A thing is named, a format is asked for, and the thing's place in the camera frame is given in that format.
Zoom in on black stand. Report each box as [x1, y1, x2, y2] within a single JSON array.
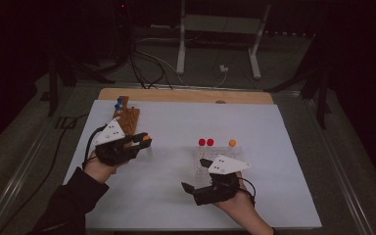
[[45, 53, 116, 118], [263, 63, 333, 130]]

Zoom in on clear plastic tube rack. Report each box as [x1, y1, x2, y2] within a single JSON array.
[[194, 146, 244, 189]]

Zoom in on white cable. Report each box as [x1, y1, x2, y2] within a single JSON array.
[[136, 36, 228, 89]]

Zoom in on black cable bundle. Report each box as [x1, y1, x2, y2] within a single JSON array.
[[127, 42, 174, 90]]

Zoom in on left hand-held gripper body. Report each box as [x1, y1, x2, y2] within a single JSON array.
[[92, 117, 139, 167]]

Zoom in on wooden test tube rack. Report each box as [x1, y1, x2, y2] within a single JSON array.
[[112, 95, 141, 149]]

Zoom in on black floor bracket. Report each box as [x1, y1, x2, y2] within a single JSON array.
[[56, 116, 78, 129]]

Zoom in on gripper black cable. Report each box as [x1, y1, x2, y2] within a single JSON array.
[[82, 124, 108, 171], [239, 176, 258, 208]]

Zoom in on person's left hand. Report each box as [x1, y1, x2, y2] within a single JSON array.
[[82, 150, 125, 184]]

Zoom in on white table mat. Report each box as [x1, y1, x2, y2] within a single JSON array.
[[62, 99, 323, 230]]

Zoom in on person's right hand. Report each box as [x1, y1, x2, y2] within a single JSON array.
[[212, 170, 259, 223]]

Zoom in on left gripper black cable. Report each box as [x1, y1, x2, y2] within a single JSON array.
[[82, 124, 108, 171]]

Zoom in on long black cable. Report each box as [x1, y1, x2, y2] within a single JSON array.
[[0, 113, 90, 235]]

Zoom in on white metal stand frame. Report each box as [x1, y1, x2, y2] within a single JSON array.
[[175, 0, 272, 80]]

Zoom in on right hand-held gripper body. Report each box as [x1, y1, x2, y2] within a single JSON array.
[[192, 155, 253, 207]]

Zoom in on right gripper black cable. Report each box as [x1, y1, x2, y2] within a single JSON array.
[[239, 176, 258, 208]]

